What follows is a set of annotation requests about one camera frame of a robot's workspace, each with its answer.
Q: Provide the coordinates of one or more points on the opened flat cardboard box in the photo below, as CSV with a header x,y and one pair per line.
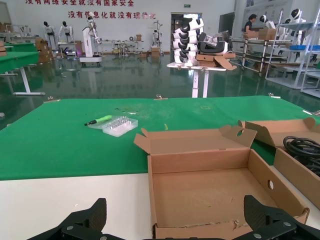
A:
x,y
226,62

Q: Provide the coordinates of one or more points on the small humanoid robot on stand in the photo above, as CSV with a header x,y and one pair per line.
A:
x,y
157,37

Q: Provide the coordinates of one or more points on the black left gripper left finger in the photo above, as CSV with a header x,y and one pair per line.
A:
x,y
85,222

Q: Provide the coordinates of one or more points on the black and white shell pile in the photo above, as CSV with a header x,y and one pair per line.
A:
x,y
215,45

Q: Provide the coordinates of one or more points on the flat cardboard box stack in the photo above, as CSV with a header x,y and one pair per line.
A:
x,y
2,48

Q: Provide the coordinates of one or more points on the person in dark shirt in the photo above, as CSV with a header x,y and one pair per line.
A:
x,y
248,25

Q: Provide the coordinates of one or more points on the grey metal shelf rack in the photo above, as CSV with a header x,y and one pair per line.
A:
x,y
302,72

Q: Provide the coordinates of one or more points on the flat closed cardboard box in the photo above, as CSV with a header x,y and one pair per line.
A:
x,y
206,58

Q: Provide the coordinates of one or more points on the blue plastic bin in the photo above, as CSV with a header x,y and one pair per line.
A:
x,y
297,47

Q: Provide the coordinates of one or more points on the white pedestal table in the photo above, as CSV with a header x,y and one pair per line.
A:
x,y
197,75

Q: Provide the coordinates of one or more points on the white humanoid robot black head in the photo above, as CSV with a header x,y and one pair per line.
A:
x,y
49,32
66,31

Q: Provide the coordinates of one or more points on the white paper scrap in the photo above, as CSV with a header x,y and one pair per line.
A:
x,y
130,112

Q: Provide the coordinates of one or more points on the clear plastic bit case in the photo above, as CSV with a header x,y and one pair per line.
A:
x,y
117,126

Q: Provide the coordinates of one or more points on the stacked cardboard boxes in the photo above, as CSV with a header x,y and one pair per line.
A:
x,y
45,50

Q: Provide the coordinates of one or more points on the small cardboard box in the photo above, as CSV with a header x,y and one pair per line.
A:
x,y
155,51

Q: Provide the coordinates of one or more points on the cardboard boxes on rack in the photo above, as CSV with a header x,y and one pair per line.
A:
x,y
265,33

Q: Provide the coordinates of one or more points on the pipe frame workbench rack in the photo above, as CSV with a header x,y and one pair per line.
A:
x,y
255,50

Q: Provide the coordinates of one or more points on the white robot shell stack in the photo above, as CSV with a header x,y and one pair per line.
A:
x,y
186,41

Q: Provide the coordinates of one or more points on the green felt mat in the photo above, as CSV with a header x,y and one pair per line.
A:
x,y
62,150

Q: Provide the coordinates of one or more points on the white round-headed robot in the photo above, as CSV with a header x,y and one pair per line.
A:
x,y
297,18
267,22

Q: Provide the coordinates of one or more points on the open brown cardboard box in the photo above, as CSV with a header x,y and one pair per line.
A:
x,y
292,172
195,195

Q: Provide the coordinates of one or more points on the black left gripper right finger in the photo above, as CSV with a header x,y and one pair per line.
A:
x,y
265,220

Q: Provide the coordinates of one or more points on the yellow-green plastic strip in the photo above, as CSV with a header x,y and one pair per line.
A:
x,y
165,126

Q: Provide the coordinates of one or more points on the green topped work table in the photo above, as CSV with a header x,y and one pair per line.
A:
x,y
20,47
17,60

